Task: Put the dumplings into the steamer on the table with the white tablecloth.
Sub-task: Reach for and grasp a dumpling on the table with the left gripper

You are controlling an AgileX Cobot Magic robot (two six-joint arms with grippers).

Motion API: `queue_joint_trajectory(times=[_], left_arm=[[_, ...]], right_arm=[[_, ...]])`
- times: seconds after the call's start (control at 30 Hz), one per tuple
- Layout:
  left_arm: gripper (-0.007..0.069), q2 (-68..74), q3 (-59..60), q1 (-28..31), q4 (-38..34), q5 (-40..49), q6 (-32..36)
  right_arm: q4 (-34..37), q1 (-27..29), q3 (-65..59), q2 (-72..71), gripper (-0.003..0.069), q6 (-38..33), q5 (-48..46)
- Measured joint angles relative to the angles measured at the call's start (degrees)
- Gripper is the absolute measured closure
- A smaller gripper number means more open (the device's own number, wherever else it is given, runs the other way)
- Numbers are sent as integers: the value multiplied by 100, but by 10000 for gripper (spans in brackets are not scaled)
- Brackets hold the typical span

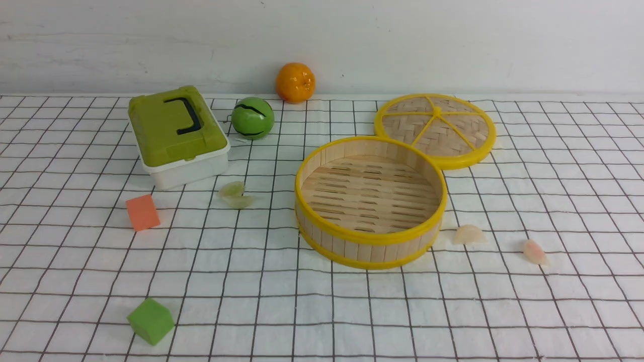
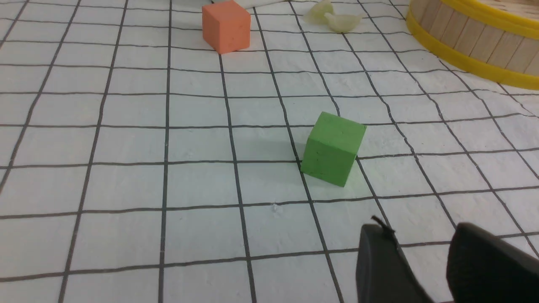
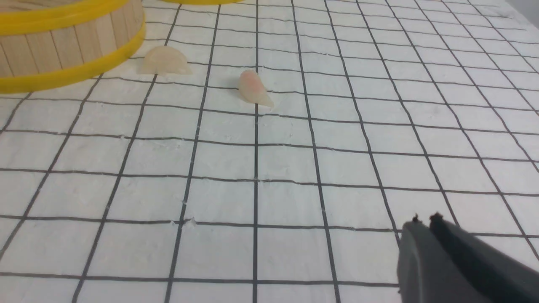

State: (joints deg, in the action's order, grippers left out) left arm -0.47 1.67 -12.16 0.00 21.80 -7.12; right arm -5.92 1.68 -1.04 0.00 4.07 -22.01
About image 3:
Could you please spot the bamboo steamer lid yellow rim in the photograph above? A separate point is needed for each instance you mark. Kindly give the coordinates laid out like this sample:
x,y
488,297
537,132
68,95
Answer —
x,y
202,2

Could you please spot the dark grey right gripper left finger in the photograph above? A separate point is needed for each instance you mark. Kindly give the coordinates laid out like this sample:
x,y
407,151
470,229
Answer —
x,y
426,274

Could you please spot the bamboo steamer tray yellow rim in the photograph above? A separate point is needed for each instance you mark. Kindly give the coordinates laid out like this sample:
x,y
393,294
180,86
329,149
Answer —
x,y
47,44

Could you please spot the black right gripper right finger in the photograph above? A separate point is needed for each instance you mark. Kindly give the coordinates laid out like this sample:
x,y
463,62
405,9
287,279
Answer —
x,y
492,273

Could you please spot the white translucent dumpling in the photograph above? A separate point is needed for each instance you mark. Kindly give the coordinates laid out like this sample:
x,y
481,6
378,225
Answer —
x,y
164,60

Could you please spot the pink translucent dumpling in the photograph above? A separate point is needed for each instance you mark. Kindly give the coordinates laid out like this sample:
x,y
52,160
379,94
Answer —
x,y
252,89

